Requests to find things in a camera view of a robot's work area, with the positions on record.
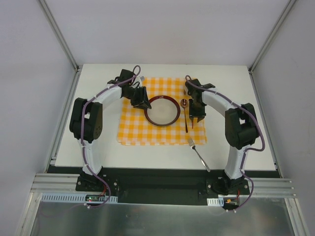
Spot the frame post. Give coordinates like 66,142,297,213
248,0,298,75
37,0,80,72

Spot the right frame post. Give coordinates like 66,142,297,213
248,0,298,75

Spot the copper spoon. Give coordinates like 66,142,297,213
180,99,188,133

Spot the right cable duct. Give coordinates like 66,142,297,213
207,197,224,207

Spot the left cable duct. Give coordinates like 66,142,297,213
41,193,118,204

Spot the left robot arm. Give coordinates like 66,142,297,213
69,65,152,191

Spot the left frame post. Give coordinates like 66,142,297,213
37,0,80,72

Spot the cable duct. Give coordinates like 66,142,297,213
41,193,118,204
207,197,224,207

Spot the silver fork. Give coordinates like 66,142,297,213
188,137,211,172

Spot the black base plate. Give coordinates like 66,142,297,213
75,168,250,206

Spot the red rimmed ceramic plate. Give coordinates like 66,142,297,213
144,95,181,127

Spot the aluminium front rail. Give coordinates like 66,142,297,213
31,174,297,199

